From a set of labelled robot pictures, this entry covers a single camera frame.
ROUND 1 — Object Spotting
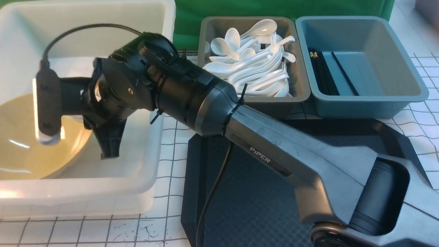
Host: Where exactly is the grey plastic spoon bin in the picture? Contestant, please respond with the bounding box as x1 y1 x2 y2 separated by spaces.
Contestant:
198 16 311 119

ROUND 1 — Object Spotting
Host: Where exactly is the pile of white spoons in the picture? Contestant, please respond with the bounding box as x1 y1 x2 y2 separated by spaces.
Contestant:
199 19 297 97

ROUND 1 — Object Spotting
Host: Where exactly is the black chopsticks bundle in bin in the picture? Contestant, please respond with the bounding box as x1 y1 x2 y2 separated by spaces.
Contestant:
308 48 340 96

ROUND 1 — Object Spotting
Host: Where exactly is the black chopstick gold band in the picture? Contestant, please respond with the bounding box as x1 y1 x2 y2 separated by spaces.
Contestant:
331 51 359 96

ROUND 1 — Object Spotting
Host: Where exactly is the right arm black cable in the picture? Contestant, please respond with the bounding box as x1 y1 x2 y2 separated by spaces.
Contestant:
39 23 234 247

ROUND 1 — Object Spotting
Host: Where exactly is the black plastic serving tray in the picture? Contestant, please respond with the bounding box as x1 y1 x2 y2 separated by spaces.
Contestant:
181 119 427 247

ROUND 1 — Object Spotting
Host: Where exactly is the blue plastic chopstick bin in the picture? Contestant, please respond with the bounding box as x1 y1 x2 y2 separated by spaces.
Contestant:
295 16 429 119

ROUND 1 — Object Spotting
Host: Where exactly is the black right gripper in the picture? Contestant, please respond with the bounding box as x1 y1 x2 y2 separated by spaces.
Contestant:
60 55 155 160

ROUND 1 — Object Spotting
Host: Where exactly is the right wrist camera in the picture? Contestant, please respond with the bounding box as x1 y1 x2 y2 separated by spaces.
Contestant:
32 68 62 146

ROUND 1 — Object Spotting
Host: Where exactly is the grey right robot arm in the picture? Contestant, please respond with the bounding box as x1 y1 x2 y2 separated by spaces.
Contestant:
46 33 438 247

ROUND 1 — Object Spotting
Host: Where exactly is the yellow noodle bowl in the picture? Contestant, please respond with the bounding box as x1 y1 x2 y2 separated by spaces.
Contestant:
0 93 92 180

